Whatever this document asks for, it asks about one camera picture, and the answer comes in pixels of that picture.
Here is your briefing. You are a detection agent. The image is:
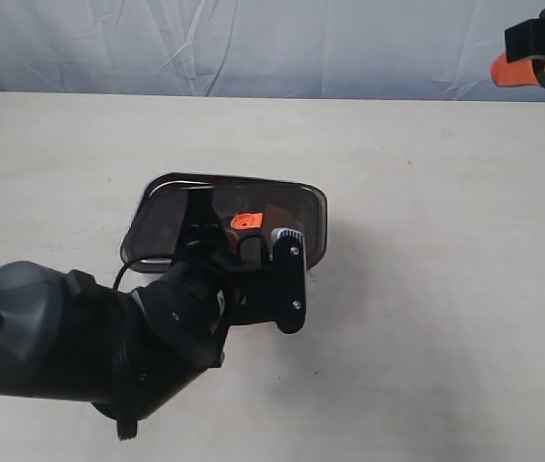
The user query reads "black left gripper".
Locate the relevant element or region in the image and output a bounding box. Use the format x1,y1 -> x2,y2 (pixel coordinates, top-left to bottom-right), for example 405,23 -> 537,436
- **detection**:
132,187 -> 273,372

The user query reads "dark transparent box lid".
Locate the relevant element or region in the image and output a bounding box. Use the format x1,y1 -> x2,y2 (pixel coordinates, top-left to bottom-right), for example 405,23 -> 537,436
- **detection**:
119,172 -> 327,273

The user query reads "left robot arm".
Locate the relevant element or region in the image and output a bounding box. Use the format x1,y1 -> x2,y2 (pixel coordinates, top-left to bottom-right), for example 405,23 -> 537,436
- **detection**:
0,186 -> 271,440

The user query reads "stainless steel lunch box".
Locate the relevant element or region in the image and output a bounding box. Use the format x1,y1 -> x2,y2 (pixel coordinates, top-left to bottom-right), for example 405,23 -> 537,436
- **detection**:
119,172 -> 327,273

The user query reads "blue-grey fabric backdrop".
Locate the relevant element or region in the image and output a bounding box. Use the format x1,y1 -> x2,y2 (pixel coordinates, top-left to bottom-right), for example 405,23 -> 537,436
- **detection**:
0,1 -> 545,102

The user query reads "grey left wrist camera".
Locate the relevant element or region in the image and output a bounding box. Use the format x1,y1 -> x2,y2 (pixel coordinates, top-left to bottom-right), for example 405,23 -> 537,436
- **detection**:
271,227 -> 307,334

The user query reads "black cable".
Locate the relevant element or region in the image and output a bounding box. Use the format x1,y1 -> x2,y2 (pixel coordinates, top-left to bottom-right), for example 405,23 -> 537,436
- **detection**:
113,240 -> 264,292

